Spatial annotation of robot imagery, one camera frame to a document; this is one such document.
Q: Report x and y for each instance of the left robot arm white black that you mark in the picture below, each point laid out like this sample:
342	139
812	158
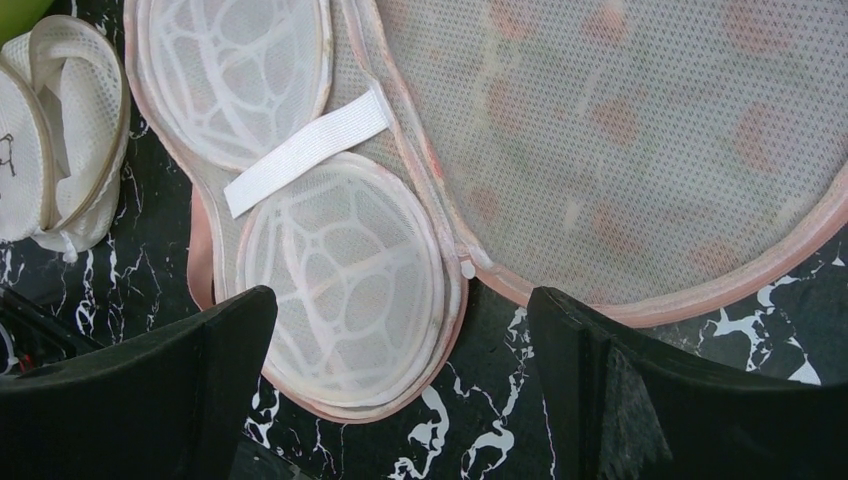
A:
31	337

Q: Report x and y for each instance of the floral mesh laundry bag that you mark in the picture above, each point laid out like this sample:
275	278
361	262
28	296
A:
655	160

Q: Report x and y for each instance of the beige round mesh laundry bag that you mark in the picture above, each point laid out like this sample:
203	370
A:
65	114

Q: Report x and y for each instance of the green plastic basin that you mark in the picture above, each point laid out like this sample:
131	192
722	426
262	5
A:
19	16

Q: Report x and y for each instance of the white zipper pull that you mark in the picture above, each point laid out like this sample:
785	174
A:
467	269

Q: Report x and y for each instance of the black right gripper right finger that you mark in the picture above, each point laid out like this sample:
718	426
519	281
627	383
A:
623	405

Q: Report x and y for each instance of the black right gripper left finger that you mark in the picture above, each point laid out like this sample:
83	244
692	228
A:
168	404

